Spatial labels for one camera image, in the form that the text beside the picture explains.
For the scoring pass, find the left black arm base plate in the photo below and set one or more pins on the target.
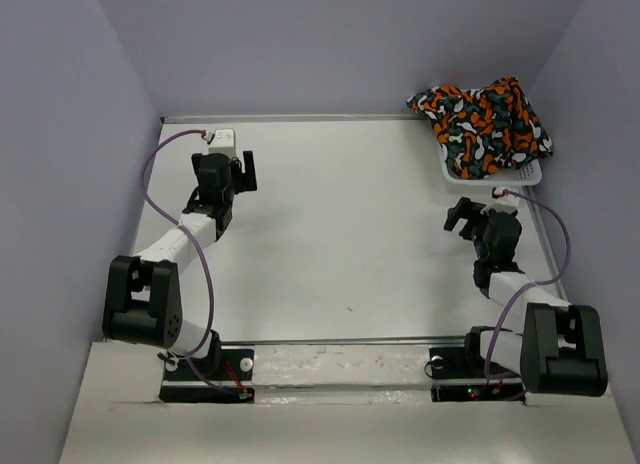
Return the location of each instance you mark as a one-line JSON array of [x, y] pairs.
[[230, 383]]

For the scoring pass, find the orange black camouflage shorts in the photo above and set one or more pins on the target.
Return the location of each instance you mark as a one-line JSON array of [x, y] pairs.
[[485, 130]]

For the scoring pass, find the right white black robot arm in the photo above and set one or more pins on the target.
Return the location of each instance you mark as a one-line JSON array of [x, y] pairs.
[[551, 345]]

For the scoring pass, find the white perforated plastic basket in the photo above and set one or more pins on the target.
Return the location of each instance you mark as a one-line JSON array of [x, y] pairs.
[[528, 175]]

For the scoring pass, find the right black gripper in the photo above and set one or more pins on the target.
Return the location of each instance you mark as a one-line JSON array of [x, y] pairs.
[[466, 209]]

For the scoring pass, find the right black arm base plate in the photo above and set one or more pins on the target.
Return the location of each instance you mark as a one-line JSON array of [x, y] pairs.
[[454, 379]]

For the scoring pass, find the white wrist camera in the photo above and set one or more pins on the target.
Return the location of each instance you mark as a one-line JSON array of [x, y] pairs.
[[221, 141], [505, 200]]

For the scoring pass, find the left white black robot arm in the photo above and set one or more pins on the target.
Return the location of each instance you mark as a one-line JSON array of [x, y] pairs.
[[143, 297]]

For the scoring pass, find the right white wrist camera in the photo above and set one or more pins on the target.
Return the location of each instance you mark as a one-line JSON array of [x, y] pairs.
[[505, 200]]

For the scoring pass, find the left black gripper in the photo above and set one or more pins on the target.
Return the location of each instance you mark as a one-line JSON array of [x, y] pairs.
[[244, 182]]

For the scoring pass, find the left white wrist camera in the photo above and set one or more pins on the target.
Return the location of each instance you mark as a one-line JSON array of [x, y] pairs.
[[221, 141]]

